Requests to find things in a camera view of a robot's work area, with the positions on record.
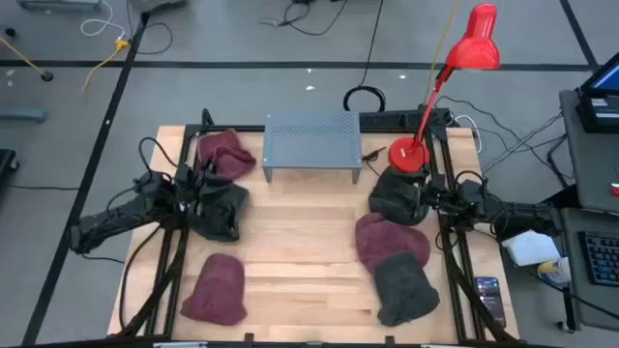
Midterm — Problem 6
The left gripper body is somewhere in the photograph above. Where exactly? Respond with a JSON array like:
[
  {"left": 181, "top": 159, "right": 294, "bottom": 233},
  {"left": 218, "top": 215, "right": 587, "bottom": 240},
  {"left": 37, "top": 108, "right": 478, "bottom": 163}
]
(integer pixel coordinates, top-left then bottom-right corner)
[{"left": 176, "top": 159, "right": 217, "bottom": 218}]

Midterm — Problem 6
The black laptop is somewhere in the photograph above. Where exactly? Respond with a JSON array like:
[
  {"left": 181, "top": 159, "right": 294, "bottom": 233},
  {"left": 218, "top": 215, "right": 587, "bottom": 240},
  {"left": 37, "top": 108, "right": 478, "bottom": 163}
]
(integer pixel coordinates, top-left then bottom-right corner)
[{"left": 575, "top": 51, "right": 619, "bottom": 135}]

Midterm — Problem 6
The black keyboard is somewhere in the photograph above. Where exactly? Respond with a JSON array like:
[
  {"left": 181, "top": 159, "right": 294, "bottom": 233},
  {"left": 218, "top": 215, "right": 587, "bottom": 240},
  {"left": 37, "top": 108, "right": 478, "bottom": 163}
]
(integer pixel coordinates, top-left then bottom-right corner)
[{"left": 576, "top": 230, "right": 619, "bottom": 288}]

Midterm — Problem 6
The dark grey cloth hat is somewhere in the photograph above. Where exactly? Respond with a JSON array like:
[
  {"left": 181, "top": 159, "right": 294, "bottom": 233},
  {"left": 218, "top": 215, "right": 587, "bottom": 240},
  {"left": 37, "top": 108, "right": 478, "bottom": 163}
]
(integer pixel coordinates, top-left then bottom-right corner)
[
  {"left": 372, "top": 251, "right": 442, "bottom": 328},
  {"left": 368, "top": 165, "right": 431, "bottom": 227},
  {"left": 186, "top": 181, "right": 251, "bottom": 244}
]

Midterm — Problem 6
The black lamp cord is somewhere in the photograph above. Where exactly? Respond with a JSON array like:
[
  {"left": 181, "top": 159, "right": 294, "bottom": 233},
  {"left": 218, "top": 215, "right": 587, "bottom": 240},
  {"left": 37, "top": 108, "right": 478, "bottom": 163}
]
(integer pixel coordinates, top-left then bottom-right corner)
[{"left": 361, "top": 146, "right": 388, "bottom": 178}]

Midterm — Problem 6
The yellow extension cord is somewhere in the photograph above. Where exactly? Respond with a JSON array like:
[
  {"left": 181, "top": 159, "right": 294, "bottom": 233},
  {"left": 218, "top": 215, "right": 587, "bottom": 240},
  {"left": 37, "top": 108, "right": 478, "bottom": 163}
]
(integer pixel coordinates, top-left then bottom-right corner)
[{"left": 0, "top": 36, "right": 132, "bottom": 93}]

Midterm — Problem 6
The grey perforated metal stand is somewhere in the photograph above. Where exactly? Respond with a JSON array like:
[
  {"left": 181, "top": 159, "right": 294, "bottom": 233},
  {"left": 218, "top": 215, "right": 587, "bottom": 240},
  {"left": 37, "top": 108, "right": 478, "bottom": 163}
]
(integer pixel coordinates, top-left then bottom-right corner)
[{"left": 261, "top": 111, "right": 364, "bottom": 186}]

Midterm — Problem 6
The yellow hanging cord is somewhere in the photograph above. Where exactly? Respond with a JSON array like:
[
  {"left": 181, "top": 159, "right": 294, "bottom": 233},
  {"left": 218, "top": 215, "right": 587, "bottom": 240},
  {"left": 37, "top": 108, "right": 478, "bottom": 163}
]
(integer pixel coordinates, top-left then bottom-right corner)
[{"left": 424, "top": 0, "right": 459, "bottom": 105}]

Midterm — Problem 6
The maroon cloth hat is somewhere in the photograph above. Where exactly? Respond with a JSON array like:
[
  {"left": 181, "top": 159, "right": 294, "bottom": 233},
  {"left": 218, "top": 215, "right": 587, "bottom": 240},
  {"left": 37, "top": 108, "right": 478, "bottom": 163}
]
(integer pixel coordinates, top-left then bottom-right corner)
[
  {"left": 179, "top": 252, "right": 248, "bottom": 327},
  {"left": 196, "top": 128, "right": 258, "bottom": 182},
  {"left": 354, "top": 212, "right": 432, "bottom": 276}
]

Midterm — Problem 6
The coiled black cable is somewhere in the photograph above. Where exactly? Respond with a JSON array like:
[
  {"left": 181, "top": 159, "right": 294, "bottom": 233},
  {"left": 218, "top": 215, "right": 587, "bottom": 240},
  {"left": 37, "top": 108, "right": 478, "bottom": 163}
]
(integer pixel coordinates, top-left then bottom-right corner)
[{"left": 341, "top": 0, "right": 387, "bottom": 113}]

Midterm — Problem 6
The black smartphone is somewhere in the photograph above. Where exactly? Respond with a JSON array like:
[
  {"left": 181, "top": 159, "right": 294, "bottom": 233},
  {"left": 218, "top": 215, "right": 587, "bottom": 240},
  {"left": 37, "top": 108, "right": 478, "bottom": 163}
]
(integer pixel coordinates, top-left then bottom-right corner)
[{"left": 473, "top": 275, "right": 509, "bottom": 331}]

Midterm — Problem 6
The grey side desk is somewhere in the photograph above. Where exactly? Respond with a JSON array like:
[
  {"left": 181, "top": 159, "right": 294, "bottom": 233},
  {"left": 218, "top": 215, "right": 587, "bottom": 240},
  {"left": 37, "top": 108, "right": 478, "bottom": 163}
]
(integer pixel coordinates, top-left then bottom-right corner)
[{"left": 558, "top": 88, "right": 619, "bottom": 217}]

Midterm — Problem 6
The black desk cable bundle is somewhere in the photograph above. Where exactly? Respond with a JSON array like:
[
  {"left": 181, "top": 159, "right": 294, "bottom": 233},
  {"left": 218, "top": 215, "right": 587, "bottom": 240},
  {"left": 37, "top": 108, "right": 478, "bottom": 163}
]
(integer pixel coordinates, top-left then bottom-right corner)
[{"left": 434, "top": 94, "right": 577, "bottom": 190}]

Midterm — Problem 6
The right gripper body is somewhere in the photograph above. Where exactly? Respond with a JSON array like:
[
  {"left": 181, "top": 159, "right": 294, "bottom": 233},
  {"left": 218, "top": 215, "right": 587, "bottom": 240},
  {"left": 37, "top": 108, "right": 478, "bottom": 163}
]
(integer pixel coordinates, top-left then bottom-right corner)
[{"left": 419, "top": 176, "right": 445, "bottom": 218}]

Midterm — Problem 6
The grey keyboard shelf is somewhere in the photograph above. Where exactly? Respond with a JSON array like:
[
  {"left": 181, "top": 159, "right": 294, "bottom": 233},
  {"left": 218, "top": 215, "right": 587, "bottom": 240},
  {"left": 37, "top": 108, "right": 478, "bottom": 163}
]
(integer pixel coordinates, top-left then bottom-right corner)
[{"left": 560, "top": 207, "right": 619, "bottom": 334}]

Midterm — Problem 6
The white box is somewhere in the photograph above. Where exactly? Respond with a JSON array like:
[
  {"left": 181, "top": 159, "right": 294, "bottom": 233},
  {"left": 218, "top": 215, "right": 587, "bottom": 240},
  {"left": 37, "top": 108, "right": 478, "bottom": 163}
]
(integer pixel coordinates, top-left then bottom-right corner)
[{"left": 499, "top": 228, "right": 563, "bottom": 269}]

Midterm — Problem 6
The red desk lamp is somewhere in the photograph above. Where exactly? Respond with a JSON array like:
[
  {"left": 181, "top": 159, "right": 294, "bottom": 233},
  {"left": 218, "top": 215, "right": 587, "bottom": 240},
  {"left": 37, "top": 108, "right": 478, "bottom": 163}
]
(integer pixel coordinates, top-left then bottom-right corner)
[{"left": 387, "top": 2, "right": 502, "bottom": 176}]

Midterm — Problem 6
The white floor cable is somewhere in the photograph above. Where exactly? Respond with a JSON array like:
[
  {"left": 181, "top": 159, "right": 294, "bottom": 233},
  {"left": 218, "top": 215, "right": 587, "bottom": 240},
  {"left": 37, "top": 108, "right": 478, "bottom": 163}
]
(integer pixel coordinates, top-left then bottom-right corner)
[{"left": 79, "top": 0, "right": 128, "bottom": 41}]

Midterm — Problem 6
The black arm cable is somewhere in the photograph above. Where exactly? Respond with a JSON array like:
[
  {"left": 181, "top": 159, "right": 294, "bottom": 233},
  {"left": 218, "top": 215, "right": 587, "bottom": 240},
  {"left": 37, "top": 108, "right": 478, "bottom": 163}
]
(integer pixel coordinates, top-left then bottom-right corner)
[{"left": 137, "top": 136, "right": 178, "bottom": 178}]

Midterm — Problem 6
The white yellow bottle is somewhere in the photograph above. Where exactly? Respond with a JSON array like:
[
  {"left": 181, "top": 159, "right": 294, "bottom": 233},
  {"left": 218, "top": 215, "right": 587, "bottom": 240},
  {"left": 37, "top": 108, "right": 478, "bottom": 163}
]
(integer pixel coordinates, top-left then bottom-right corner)
[{"left": 536, "top": 256, "right": 574, "bottom": 287}]

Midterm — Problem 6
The black floor cable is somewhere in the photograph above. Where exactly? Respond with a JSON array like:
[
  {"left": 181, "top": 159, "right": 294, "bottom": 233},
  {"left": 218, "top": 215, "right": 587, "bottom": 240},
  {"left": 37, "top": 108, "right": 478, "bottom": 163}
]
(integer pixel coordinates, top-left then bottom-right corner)
[
  {"left": 257, "top": 0, "right": 350, "bottom": 38},
  {"left": 126, "top": 0, "right": 175, "bottom": 56}
]

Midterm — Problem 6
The black floor device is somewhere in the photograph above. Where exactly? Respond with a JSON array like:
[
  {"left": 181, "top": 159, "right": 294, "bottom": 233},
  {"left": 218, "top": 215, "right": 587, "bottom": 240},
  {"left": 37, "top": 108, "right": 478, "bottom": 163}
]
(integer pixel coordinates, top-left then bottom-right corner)
[{"left": 0, "top": 148, "right": 21, "bottom": 176}]

